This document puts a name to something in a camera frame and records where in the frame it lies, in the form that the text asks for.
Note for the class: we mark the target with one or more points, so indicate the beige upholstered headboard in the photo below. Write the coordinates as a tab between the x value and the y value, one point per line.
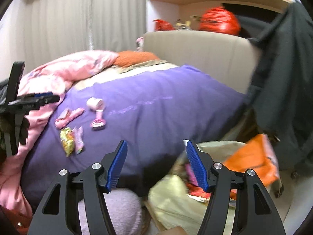
195	49

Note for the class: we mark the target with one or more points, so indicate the grey curtain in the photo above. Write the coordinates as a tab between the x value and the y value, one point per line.
73	22

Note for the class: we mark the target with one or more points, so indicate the pink duvet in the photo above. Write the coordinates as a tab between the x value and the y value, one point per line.
73	63

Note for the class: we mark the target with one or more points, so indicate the pink plastic wrapper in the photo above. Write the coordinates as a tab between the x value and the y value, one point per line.
97	123

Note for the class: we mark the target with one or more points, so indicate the yellow green snack packet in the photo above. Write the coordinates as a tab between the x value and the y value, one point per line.
67	138

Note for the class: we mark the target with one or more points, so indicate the purple blanket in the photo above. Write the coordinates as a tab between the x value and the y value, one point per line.
159	117

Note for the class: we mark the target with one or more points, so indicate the lilac fuzzy cloth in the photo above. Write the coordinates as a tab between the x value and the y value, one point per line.
122	208

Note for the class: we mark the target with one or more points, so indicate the red garment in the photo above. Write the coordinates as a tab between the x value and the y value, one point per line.
14	217

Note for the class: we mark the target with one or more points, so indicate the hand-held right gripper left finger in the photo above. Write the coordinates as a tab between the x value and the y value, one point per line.
117	166

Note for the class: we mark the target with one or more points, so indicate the dark jacket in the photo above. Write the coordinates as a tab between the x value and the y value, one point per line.
288	78

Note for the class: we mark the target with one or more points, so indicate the yellow plush toy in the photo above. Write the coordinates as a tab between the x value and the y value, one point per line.
182	25

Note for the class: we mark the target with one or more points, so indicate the orange snack packet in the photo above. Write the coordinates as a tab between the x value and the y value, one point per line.
251	161

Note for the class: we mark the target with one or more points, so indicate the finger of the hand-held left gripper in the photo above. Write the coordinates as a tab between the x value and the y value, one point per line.
44	99

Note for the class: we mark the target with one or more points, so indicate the person's left hand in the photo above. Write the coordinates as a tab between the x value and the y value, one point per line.
24	132

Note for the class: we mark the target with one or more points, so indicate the small red plastic bag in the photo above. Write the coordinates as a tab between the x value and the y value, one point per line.
162	25

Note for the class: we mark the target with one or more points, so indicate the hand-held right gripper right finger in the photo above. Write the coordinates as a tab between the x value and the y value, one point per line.
196	166

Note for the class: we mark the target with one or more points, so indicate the beige bed sheet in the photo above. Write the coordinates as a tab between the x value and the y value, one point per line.
146	67

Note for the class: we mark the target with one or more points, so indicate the large red plastic bag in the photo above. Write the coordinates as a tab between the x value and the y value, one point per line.
217	19

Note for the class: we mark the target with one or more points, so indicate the small plant decoration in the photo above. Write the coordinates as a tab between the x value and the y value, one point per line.
194	17

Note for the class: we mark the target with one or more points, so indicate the dark grey blanket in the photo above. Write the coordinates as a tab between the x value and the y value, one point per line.
3	88

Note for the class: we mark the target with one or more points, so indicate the orange pillow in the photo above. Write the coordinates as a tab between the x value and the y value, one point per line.
134	57

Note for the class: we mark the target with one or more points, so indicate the pale yellow plastic bag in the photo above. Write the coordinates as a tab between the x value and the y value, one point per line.
171	200

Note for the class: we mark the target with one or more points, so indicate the pink crumpled wrapper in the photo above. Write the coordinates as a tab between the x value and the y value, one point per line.
66	121

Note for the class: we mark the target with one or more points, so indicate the pink plush toy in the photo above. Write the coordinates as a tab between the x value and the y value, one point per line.
139	41

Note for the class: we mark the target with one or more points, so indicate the white pink paper cup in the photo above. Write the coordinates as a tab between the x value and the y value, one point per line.
94	102

